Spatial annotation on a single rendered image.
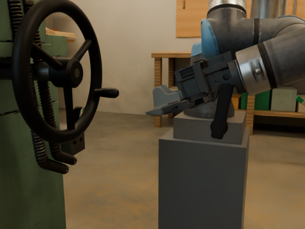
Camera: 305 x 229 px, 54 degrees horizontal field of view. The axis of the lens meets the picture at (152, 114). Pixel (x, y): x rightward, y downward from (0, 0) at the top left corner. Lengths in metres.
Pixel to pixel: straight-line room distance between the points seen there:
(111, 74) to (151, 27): 0.89
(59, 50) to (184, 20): 3.11
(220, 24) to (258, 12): 0.38
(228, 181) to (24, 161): 0.64
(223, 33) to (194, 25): 3.24
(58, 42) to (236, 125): 0.62
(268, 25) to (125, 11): 3.64
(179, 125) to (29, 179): 0.52
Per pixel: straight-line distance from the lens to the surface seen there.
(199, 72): 0.58
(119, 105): 4.34
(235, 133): 1.04
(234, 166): 1.04
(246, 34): 0.68
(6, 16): 0.64
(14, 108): 0.79
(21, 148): 0.82
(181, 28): 3.94
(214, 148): 1.03
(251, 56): 0.58
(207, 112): 1.06
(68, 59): 0.62
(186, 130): 1.06
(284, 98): 3.41
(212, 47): 0.68
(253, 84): 0.58
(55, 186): 0.96
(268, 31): 0.68
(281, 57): 0.57
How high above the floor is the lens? 0.85
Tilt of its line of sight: 12 degrees down
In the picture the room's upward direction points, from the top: straight up
